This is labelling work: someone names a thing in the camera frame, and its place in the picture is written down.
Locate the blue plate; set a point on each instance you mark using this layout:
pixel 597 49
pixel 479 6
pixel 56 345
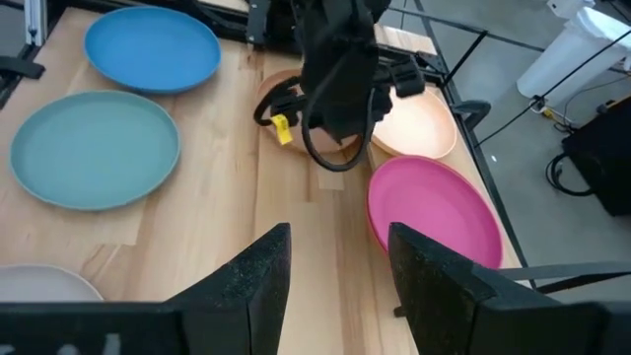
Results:
pixel 153 49

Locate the white container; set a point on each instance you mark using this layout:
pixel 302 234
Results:
pixel 567 54

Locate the light teal plate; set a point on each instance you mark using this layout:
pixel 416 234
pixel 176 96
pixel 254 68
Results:
pixel 93 150

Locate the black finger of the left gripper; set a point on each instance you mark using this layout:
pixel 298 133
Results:
pixel 337 123
pixel 367 116

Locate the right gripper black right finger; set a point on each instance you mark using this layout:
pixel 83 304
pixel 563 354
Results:
pixel 434 296

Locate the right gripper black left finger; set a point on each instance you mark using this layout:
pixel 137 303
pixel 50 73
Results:
pixel 246 305

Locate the pink plate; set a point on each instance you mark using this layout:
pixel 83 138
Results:
pixel 434 212

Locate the cream plate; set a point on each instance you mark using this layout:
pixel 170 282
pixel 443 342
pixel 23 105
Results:
pixel 419 128

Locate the black equipment box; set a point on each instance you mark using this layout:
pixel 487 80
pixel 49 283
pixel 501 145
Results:
pixel 606 158

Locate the tan plate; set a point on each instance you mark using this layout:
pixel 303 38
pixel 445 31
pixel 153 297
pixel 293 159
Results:
pixel 320 146

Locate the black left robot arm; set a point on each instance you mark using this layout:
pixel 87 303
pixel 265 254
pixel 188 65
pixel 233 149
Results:
pixel 335 24

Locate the grey plate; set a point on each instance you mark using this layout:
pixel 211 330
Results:
pixel 39 286

